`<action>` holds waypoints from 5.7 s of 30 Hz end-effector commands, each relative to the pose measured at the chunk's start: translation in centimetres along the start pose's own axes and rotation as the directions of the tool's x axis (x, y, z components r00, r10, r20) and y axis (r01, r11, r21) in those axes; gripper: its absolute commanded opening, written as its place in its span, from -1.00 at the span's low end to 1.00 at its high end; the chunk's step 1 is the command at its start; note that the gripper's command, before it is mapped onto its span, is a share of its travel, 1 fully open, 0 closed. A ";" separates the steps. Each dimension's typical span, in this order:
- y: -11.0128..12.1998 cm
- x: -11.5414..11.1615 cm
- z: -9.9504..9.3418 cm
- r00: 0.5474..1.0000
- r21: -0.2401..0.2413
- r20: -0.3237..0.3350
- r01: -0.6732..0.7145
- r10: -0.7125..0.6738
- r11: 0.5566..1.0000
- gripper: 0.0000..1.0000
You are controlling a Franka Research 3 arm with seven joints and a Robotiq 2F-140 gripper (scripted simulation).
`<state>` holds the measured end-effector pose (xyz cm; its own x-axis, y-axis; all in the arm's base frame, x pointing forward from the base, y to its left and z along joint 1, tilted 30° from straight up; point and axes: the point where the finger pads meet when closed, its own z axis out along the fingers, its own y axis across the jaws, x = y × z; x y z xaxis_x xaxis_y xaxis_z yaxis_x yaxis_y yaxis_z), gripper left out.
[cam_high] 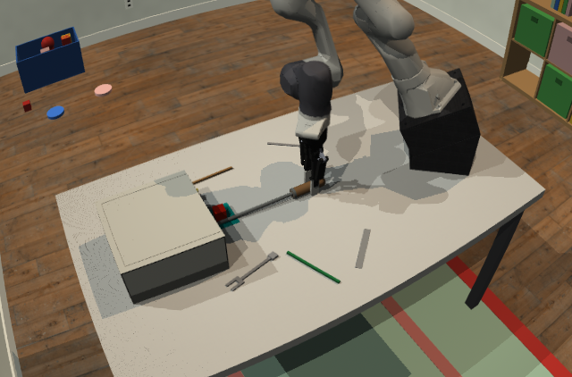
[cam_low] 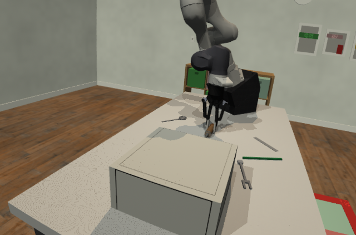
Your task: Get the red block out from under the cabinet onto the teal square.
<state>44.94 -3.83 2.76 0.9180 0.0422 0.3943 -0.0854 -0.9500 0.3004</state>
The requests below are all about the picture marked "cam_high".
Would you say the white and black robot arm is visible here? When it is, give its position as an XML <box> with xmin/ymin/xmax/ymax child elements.
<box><xmin>270</xmin><ymin>0</ymin><xmax>461</xmax><ymax>140</ymax></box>

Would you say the teal square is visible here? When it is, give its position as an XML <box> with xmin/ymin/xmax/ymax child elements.
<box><xmin>210</xmin><ymin>203</ymin><xmax>240</xmax><ymax>229</ymax></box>

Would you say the grey wrench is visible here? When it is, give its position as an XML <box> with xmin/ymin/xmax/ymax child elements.
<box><xmin>226</xmin><ymin>251</ymin><xmax>278</xmax><ymax>291</ymax></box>

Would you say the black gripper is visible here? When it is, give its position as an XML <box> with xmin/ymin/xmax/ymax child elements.
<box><xmin>299</xmin><ymin>128</ymin><xmax>329</xmax><ymax>196</ymax></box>

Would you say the grey flat bar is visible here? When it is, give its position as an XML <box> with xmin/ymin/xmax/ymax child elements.
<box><xmin>355</xmin><ymin>229</ymin><xmax>370</xmax><ymax>269</ymax></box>

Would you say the red block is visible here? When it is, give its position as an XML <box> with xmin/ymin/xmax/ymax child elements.
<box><xmin>212</xmin><ymin>204</ymin><xmax>227</xmax><ymax>222</ymax></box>

